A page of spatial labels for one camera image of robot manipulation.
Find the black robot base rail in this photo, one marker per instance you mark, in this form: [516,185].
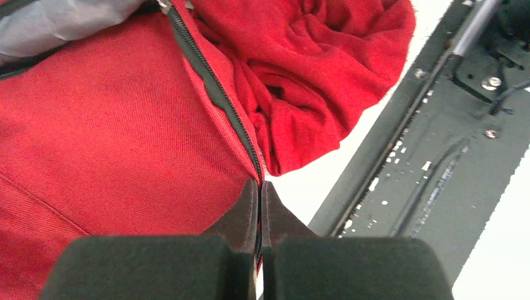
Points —
[441,153]

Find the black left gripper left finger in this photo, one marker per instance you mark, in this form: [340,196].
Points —
[217,264]

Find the red student backpack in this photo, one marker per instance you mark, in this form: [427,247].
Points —
[114,134]

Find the red cloth garment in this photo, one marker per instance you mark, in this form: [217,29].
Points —
[303,72]

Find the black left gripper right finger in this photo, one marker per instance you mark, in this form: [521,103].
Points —
[298,264]

